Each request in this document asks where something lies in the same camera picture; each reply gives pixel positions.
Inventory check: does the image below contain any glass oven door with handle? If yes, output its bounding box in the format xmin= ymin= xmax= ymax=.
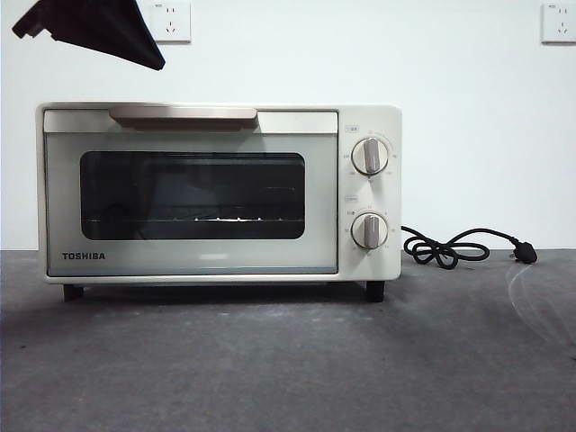
xmin=42 ymin=106 xmax=339 ymax=276

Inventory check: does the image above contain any large cream oven knob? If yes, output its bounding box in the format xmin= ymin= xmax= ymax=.
xmin=351 ymin=137 xmax=391 ymax=176

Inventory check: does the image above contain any cream Toshiba toaster oven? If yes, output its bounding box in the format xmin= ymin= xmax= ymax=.
xmin=35 ymin=102 xmax=403 ymax=284

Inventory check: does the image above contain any small cream oven knob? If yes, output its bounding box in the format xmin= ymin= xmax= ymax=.
xmin=351 ymin=212 xmax=389 ymax=250

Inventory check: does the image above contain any white wall socket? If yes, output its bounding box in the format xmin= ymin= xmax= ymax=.
xmin=541 ymin=2 xmax=576 ymax=45
xmin=144 ymin=1 xmax=193 ymax=45

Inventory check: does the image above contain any metal wire oven rack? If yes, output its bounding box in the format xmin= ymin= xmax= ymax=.
xmin=85 ymin=216 xmax=303 ymax=224

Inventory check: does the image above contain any black power cable with plug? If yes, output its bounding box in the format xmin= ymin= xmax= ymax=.
xmin=400 ymin=226 xmax=539 ymax=266

